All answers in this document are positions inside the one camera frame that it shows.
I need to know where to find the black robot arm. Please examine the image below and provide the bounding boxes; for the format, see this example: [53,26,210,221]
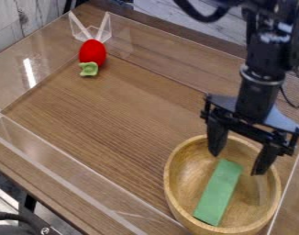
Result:
[173,0,299,175]

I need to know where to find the green rectangular stick block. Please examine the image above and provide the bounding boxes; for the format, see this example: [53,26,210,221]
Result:
[192,159,242,226]

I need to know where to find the clear acrylic corner bracket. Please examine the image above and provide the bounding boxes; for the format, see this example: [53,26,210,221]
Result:
[66,12,112,43]

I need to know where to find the black cable under table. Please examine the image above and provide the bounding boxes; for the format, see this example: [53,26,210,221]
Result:
[0,210,21,228]

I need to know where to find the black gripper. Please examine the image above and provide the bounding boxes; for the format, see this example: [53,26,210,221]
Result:
[201,95,299,175]

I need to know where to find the red felt strawberry toy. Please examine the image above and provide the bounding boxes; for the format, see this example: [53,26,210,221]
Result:
[78,39,106,77]

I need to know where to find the brown wooden bowl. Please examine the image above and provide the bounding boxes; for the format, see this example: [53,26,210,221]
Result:
[162,135,281,235]

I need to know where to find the black table leg bracket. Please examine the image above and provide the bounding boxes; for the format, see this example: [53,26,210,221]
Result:
[18,194,61,235]

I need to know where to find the clear acrylic front wall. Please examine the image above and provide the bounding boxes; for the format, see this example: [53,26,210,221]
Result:
[0,112,186,235]

